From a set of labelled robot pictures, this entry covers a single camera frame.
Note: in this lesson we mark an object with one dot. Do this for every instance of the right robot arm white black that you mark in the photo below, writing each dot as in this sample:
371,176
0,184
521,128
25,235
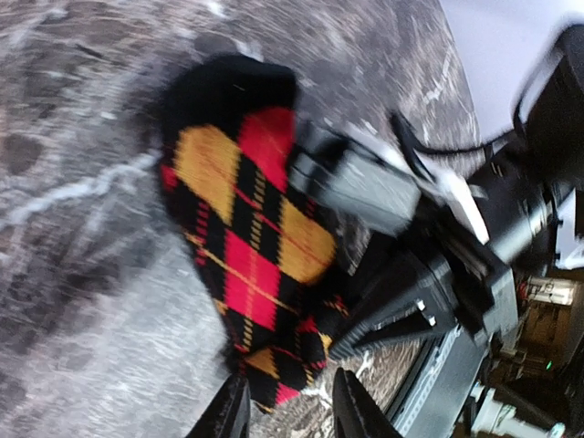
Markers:
545,147

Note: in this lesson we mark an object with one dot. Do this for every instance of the argyle black red orange sock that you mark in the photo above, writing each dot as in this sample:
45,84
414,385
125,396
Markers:
262,249

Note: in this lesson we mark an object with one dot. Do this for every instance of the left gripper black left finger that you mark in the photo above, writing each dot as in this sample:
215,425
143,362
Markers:
228,414

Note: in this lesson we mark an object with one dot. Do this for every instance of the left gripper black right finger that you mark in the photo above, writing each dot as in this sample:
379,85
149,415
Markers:
356,414

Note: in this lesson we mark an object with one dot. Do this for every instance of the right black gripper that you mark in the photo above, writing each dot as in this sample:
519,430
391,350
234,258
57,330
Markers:
440,277

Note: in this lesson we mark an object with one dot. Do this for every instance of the white slotted cable duct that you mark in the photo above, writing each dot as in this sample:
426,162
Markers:
422,407

